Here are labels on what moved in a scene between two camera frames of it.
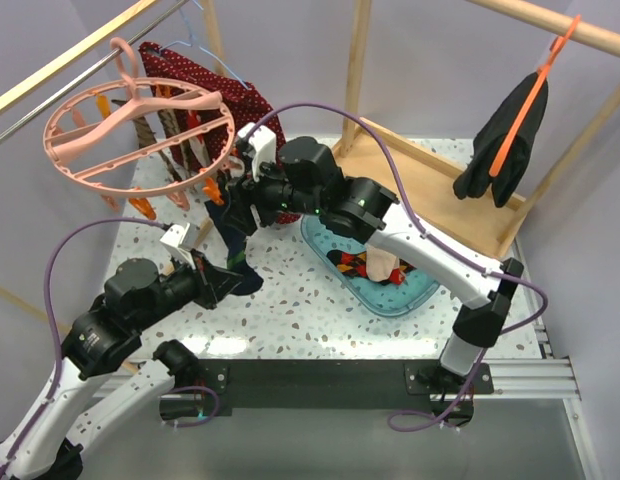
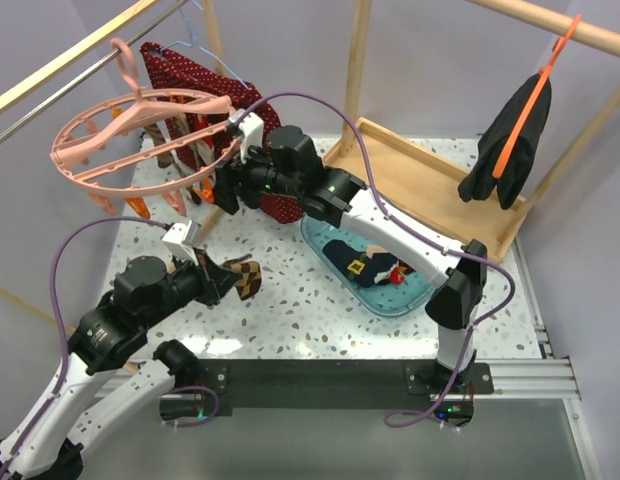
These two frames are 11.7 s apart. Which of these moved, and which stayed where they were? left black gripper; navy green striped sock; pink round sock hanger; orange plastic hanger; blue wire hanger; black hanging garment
Moved: pink round sock hanger; navy green striped sock
Stayed: orange plastic hanger; black hanging garment; left black gripper; blue wire hanger
